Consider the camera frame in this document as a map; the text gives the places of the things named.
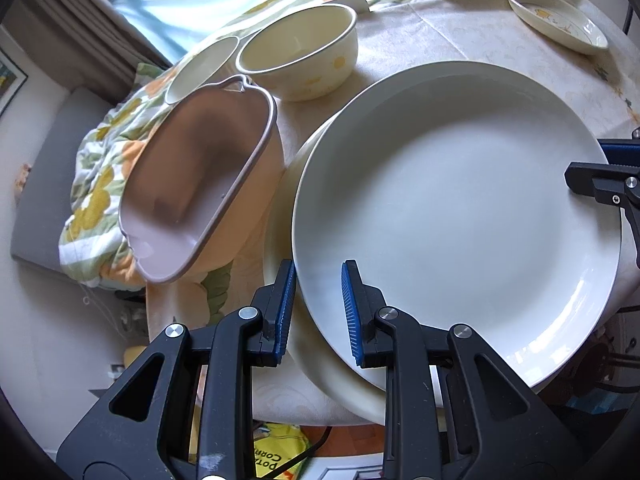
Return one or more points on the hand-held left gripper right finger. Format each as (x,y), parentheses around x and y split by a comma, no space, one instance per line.
(350,310)

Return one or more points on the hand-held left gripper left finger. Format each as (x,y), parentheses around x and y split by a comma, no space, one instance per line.
(285,310)

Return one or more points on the brown curtain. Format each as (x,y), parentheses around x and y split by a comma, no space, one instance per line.
(75,10)

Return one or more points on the plain white bowl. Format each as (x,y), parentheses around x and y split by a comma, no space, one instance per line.
(200,67)

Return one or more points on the large white plate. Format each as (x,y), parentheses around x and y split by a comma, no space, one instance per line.
(450,210)

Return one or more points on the pink baking dish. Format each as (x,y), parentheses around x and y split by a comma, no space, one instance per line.
(190,175)

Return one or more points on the grey sofa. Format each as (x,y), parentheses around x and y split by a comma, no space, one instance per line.
(45,185)

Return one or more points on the small tan toy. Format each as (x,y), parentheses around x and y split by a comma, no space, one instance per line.
(22,175)

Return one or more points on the small floral plate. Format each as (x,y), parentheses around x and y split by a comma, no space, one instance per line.
(550,15)

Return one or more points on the framed wall picture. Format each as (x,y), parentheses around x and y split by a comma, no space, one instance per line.
(10,80)

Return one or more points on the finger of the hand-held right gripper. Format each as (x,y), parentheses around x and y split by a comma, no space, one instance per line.
(620,152)

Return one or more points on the yellow bag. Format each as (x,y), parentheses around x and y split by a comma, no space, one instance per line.
(280,455)

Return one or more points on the large cream plate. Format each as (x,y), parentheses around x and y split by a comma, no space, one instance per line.
(320,376)

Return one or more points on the cream patterned tablecloth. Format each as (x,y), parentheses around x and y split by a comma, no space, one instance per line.
(450,30)

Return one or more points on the cream bowl with dark rim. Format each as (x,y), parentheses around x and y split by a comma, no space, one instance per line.
(300,45)

